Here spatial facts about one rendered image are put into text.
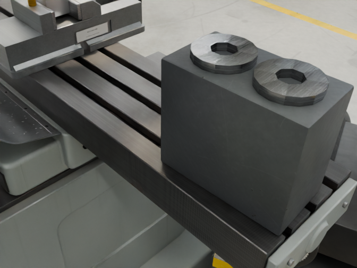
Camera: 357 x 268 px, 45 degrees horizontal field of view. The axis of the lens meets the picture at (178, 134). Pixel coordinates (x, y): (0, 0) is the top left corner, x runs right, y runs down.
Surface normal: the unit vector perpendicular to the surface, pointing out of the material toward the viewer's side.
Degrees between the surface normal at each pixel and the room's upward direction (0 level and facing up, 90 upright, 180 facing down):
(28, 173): 90
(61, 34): 90
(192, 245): 0
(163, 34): 0
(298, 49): 0
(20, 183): 90
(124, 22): 90
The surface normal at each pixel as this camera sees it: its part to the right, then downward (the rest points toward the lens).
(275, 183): -0.66, 0.46
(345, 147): 0.03, -0.78
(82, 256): 0.70, 0.46
